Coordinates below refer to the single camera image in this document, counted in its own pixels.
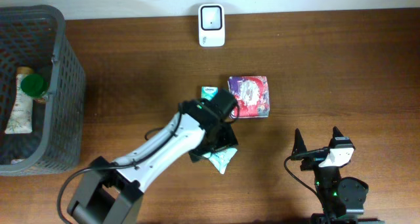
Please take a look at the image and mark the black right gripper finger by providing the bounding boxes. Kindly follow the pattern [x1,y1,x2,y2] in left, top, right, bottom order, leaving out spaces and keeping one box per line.
[291,128,307,156]
[332,126,344,139]

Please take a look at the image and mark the mint green wipes pack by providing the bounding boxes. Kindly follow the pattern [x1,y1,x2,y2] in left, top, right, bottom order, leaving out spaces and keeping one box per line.
[203,148,238,175]

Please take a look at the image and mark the small green tissue packet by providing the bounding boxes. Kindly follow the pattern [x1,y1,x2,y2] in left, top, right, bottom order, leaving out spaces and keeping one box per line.
[201,86,219,101]

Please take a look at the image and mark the red purple tissue pack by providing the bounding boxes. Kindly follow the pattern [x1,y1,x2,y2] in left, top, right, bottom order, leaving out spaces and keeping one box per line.
[228,76,270,119]

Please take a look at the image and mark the green lid jar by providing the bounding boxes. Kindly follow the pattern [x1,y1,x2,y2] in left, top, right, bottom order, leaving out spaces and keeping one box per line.
[20,74,49,104]

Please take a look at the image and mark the white cream tube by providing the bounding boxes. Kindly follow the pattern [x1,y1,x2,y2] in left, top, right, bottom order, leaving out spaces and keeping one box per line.
[5,66,33,135]

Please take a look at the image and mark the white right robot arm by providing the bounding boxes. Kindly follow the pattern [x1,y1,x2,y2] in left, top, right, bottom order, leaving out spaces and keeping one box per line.
[283,127,383,224]

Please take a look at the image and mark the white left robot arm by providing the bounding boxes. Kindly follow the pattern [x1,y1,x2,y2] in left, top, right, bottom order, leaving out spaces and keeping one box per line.
[67,89,238,224]

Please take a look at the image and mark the dark grey plastic basket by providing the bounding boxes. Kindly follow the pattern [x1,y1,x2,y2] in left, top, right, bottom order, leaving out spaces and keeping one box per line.
[1,5,86,176]

